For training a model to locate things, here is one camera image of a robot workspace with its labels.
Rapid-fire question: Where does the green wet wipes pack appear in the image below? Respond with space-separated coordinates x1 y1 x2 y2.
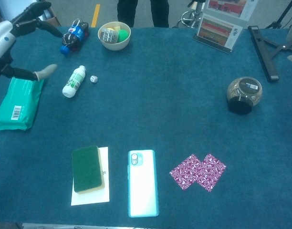
0 76 45 131

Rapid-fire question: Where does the glass jar black lid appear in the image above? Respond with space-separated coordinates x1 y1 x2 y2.
226 76 263 115

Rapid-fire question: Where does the black folding stand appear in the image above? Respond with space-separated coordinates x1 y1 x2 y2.
247 23 292 83

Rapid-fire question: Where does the chrome stool base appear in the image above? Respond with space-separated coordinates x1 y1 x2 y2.
172 0 208 29

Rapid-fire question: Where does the green scouring sponge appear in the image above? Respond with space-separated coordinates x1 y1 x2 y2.
72 145 106 194

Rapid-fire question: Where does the white plastic bottle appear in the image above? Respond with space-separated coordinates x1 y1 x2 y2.
62 65 86 98

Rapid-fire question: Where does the teal felt table cover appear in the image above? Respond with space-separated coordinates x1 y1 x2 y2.
0 23 292 227

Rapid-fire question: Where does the clear plastic box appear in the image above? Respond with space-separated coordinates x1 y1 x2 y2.
99 28 120 44

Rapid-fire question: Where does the green ball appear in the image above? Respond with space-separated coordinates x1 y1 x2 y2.
117 29 129 43

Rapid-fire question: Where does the cola bottle blue cap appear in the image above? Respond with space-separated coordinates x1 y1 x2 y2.
59 18 90 56

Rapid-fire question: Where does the person in black trousers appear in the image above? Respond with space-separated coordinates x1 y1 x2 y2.
117 0 170 28

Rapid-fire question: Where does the black tripod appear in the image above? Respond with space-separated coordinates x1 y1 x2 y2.
265 0 292 29

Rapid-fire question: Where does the clear acrylic display stand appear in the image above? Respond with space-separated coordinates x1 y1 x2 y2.
192 0 259 54

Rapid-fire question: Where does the white paper card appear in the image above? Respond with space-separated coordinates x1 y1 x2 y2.
70 146 111 206

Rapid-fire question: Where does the palace photo postcard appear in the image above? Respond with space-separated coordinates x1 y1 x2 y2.
206 0 259 21
198 13 244 50

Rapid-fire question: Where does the purple patterned card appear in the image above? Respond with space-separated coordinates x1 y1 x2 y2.
195 153 227 193
169 154 204 191

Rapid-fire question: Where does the beige bowl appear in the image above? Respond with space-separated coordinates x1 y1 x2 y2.
97 21 132 51

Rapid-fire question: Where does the cardboard box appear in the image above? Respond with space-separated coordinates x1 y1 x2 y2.
0 0 62 26

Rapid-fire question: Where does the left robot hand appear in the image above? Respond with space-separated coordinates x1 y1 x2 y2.
0 1 63 81

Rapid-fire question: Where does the teal smartphone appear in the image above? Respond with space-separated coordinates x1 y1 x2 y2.
127 149 160 218

